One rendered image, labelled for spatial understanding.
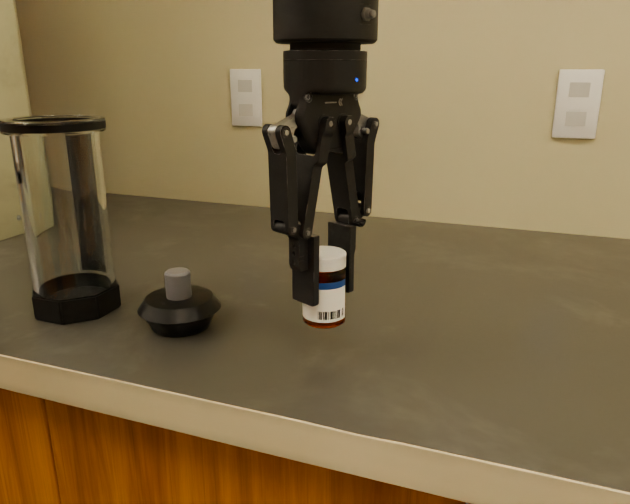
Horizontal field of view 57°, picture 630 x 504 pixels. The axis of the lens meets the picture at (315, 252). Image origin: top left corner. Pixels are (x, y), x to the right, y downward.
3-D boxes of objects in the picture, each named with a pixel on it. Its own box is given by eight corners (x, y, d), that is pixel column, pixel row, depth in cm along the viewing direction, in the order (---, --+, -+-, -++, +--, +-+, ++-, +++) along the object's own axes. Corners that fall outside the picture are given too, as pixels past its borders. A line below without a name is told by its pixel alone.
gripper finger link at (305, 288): (319, 235, 54) (314, 237, 54) (318, 305, 56) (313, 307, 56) (297, 229, 56) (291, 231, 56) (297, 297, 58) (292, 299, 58)
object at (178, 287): (170, 305, 72) (166, 254, 70) (236, 316, 68) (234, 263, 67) (121, 335, 63) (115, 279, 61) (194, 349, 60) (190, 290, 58)
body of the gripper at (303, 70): (327, 49, 57) (326, 145, 60) (261, 47, 51) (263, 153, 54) (388, 48, 52) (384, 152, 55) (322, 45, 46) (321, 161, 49)
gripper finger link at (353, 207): (312, 115, 55) (322, 111, 56) (330, 222, 60) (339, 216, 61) (342, 118, 52) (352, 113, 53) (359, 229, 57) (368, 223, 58)
